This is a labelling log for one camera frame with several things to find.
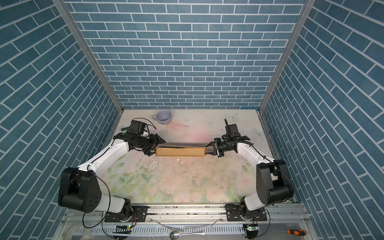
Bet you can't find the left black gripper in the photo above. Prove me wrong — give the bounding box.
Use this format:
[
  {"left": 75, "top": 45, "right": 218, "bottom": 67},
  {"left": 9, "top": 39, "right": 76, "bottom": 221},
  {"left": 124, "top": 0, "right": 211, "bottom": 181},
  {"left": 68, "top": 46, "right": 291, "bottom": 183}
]
[{"left": 137, "top": 132, "right": 167, "bottom": 156}]

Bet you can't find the brown cardboard box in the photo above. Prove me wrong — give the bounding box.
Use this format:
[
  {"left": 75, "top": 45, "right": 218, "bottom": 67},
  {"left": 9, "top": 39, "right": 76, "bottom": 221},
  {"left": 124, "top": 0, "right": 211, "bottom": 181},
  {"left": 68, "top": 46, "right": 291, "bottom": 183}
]
[{"left": 156, "top": 146, "right": 207, "bottom": 157}]

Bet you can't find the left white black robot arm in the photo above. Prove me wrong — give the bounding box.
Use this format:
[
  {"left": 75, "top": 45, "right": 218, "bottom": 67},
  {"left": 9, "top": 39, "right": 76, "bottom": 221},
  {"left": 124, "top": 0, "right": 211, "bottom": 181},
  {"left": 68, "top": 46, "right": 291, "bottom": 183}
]
[{"left": 58, "top": 120, "right": 165, "bottom": 220}]

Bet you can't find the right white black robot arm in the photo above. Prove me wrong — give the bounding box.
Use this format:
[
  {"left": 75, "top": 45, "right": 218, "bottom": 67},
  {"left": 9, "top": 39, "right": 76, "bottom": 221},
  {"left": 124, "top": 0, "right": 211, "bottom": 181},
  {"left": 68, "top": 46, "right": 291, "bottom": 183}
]
[{"left": 206, "top": 124, "right": 294, "bottom": 212}]

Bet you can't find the lavender ceramic cup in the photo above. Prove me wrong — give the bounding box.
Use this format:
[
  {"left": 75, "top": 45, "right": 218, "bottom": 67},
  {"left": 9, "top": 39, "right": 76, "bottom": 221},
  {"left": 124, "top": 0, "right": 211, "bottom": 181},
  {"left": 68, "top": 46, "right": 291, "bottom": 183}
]
[{"left": 152, "top": 110, "right": 173, "bottom": 125}]

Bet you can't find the clear plastic strip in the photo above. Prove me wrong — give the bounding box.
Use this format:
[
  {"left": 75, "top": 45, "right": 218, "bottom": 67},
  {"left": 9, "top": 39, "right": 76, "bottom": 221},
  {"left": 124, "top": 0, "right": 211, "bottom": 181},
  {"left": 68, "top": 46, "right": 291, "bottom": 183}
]
[{"left": 150, "top": 218, "right": 223, "bottom": 232}]

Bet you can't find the metal spoon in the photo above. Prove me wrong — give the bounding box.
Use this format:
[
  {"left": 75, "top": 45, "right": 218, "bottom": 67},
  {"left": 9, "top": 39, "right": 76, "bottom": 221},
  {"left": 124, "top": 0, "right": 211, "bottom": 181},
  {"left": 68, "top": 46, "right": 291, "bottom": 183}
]
[{"left": 169, "top": 230, "right": 206, "bottom": 240}]

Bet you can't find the clear tape roll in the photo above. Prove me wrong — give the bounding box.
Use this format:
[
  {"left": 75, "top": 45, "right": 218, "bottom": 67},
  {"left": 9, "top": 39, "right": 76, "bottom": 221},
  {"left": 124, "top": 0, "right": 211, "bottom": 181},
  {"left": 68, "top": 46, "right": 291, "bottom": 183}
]
[{"left": 63, "top": 225, "right": 92, "bottom": 240}]

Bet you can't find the aluminium front rail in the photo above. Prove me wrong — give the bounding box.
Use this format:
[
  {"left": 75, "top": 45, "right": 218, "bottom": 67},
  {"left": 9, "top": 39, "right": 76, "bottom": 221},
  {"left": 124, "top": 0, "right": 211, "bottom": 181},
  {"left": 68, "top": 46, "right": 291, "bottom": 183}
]
[{"left": 61, "top": 203, "right": 310, "bottom": 224}]

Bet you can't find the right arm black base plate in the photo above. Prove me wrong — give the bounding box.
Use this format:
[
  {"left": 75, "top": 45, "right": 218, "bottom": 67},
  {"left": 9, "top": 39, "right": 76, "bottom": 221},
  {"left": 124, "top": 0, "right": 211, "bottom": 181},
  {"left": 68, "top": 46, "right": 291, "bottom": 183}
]
[{"left": 224, "top": 204, "right": 267, "bottom": 222}]

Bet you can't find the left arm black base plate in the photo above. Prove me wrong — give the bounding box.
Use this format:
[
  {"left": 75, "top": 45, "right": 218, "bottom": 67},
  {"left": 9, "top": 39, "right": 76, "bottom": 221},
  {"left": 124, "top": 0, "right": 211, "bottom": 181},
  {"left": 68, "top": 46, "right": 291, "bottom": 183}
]
[{"left": 104, "top": 206, "right": 149, "bottom": 224}]

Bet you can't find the orange handled screwdriver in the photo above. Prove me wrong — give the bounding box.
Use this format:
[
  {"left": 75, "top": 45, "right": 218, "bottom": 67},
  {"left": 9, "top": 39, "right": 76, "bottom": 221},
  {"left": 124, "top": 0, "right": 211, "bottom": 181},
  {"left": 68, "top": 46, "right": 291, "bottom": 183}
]
[{"left": 274, "top": 229, "right": 307, "bottom": 236}]

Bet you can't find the aluminium corner post left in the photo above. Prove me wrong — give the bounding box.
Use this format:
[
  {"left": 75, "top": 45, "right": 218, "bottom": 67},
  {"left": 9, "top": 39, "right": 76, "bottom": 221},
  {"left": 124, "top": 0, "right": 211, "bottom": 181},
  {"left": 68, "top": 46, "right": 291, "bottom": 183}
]
[{"left": 52, "top": 0, "right": 124, "bottom": 114}]

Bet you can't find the aluminium corner post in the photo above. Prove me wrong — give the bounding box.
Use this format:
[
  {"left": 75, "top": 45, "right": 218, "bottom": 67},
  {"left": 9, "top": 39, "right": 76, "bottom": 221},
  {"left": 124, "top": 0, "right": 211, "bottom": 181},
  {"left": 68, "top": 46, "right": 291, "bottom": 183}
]
[
  {"left": 259, "top": 0, "right": 316, "bottom": 114},
  {"left": 52, "top": 0, "right": 124, "bottom": 114}
]

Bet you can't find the aluminium corner post right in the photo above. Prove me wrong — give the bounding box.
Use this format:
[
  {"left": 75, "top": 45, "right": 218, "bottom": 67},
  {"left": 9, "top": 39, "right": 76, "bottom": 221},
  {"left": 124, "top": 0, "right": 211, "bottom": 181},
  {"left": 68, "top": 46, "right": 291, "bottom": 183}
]
[{"left": 259, "top": 0, "right": 316, "bottom": 114}]

